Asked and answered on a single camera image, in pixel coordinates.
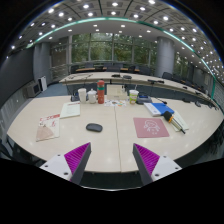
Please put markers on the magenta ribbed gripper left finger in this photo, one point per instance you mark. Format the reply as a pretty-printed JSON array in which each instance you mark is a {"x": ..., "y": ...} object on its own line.
[{"x": 69, "y": 166}]

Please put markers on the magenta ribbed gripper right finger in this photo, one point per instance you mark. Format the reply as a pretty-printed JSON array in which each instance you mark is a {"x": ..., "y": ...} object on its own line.
[{"x": 151, "y": 166}]

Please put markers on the pink mouse pad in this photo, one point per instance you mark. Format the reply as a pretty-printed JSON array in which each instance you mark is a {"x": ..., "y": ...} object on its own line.
[{"x": 150, "y": 128}]

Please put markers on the black computer mouse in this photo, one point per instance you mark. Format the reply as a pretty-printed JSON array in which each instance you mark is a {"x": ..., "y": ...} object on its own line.
[{"x": 94, "y": 127}]

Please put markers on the red and white booklet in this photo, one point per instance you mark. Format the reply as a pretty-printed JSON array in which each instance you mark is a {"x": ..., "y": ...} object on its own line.
[{"x": 48, "y": 128}]

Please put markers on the black yellow microphone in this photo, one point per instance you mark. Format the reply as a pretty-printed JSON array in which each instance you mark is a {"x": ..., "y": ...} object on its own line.
[{"x": 170, "y": 119}]

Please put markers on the white paper document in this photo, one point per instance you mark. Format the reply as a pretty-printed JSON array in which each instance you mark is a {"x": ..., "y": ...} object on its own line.
[{"x": 70, "y": 109}]

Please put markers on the white notebook under microphone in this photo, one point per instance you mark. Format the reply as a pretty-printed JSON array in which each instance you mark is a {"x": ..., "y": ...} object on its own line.
[{"x": 181, "y": 121}]

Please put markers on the black desk device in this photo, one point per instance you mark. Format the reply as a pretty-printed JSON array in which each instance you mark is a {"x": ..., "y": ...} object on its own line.
[{"x": 143, "y": 99}]

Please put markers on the colourful leaflet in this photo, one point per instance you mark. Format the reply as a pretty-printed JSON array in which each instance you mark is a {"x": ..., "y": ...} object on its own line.
[{"x": 115, "y": 103}]

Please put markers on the green and white cup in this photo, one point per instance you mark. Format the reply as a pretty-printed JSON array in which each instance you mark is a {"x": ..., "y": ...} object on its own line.
[{"x": 133, "y": 94}]

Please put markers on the white lidded mug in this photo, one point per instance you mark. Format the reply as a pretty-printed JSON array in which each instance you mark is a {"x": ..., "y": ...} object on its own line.
[{"x": 92, "y": 96}]

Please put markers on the white paper cup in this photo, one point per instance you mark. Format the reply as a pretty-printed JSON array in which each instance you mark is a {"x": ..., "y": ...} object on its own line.
[{"x": 82, "y": 95}]

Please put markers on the beige table sign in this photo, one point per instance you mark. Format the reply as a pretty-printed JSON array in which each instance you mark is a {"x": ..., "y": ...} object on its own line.
[{"x": 116, "y": 92}]

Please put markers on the red thermos bottle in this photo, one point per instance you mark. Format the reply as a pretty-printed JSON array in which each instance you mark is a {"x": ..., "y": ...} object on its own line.
[{"x": 100, "y": 91}]

